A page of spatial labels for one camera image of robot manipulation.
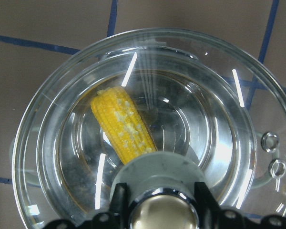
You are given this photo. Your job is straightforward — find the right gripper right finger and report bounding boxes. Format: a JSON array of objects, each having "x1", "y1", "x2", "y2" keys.
[{"x1": 194, "y1": 182, "x2": 286, "y2": 229}]

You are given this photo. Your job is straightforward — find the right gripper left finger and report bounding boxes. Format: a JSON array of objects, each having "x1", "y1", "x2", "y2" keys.
[{"x1": 45, "y1": 183, "x2": 128, "y2": 229}]

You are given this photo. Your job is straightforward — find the yellow corn cob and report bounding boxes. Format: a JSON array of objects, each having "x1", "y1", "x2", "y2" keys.
[{"x1": 90, "y1": 86, "x2": 157, "y2": 165}]

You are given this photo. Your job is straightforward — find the glass pot lid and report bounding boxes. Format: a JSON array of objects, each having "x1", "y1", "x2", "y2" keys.
[{"x1": 12, "y1": 28, "x2": 286, "y2": 229}]

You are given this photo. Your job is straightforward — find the pale green steel pot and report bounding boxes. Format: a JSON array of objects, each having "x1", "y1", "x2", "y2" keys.
[{"x1": 13, "y1": 39, "x2": 270, "y2": 219}]

